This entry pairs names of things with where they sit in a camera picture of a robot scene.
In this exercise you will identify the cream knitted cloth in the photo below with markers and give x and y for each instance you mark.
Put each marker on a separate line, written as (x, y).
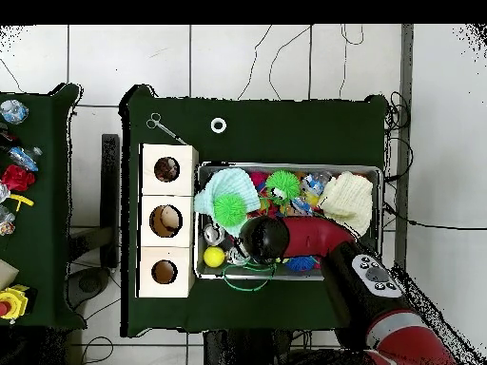
(348, 201)

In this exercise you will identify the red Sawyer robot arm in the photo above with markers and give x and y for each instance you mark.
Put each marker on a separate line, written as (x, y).
(315, 235)

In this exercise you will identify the wooden box with three holes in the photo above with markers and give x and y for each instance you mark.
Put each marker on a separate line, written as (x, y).
(188, 228)

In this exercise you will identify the green spiky rubber ball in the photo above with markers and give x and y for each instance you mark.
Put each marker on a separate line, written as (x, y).
(229, 210)

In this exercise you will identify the mint green knitted cloth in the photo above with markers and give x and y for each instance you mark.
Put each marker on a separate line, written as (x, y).
(232, 182)

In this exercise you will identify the green spiky ball with eyes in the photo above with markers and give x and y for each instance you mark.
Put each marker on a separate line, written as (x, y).
(282, 185)

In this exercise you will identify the yellow ball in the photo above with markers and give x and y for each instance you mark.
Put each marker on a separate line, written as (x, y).
(214, 257)

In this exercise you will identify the crushed bottle with blue label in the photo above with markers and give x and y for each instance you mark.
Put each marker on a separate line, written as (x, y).
(312, 184)
(24, 157)

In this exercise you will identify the blue spiky ball with eyes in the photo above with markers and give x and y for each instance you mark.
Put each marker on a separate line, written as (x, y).
(300, 263)

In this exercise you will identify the metal scissors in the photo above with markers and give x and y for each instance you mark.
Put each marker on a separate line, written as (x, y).
(163, 127)

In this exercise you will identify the yellow plastic toy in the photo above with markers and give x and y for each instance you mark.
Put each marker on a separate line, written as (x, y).
(21, 200)

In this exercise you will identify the red cloth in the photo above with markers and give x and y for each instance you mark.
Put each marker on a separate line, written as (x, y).
(17, 178)

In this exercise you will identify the clear plastic packet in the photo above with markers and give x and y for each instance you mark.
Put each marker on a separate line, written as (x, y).
(5, 220)

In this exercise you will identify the crushed clear plastic bottle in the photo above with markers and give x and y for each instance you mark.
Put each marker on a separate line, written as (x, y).
(13, 111)

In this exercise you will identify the beige foam block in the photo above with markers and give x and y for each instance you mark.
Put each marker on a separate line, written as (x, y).
(5, 272)

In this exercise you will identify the yellow emergency stop button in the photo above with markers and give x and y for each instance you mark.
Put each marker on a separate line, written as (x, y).
(11, 302)

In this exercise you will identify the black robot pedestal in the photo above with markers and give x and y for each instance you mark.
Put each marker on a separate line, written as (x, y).
(247, 349)

